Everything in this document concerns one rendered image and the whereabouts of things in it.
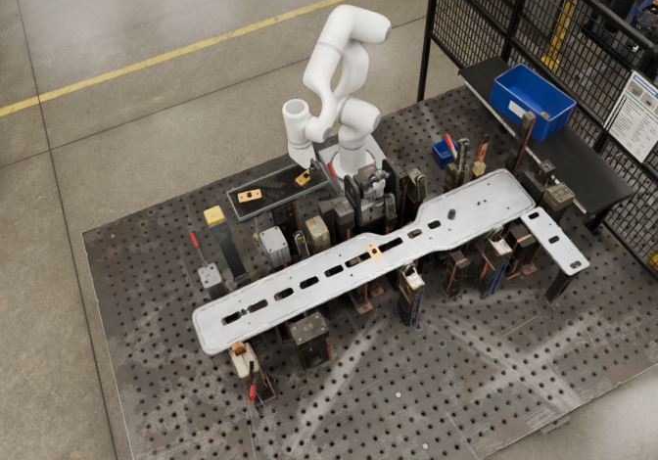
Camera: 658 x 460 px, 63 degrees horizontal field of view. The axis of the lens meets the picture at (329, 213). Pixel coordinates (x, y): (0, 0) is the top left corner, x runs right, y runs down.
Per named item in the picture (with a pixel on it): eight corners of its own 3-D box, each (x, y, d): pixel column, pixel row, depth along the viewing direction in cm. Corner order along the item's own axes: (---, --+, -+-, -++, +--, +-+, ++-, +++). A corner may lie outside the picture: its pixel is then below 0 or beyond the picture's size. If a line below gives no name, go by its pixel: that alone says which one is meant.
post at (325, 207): (328, 262, 234) (322, 212, 201) (323, 253, 237) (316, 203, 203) (339, 257, 235) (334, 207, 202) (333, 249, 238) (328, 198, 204)
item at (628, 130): (641, 166, 198) (683, 108, 173) (599, 126, 210) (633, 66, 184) (646, 164, 199) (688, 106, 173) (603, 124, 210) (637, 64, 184)
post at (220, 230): (233, 281, 232) (208, 229, 195) (227, 267, 236) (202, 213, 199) (249, 274, 233) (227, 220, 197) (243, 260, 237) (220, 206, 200)
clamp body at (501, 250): (481, 300, 221) (498, 262, 192) (465, 278, 227) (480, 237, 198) (499, 292, 223) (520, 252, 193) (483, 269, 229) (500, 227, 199)
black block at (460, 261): (448, 306, 220) (459, 275, 196) (435, 285, 226) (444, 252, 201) (465, 299, 222) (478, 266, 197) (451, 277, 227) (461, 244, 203)
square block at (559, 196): (534, 250, 232) (559, 204, 202) (523, 236, 236) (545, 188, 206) (549, 242, 233) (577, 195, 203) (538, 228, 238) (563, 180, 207)
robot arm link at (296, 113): (318, 130, 183) (295, 121, 186) (315, 103, 172) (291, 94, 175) (305, 148, 179) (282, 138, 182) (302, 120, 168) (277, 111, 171)
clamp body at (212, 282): (223, 329, 220) (201, 293, 190) (214, 306, 226) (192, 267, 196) (245, 319, 222) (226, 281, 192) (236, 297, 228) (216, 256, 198)
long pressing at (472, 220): (208, 365, 183) (207, 364, 182) (188, 310, 195) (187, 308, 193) (540, 207, 210) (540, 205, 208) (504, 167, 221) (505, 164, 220)
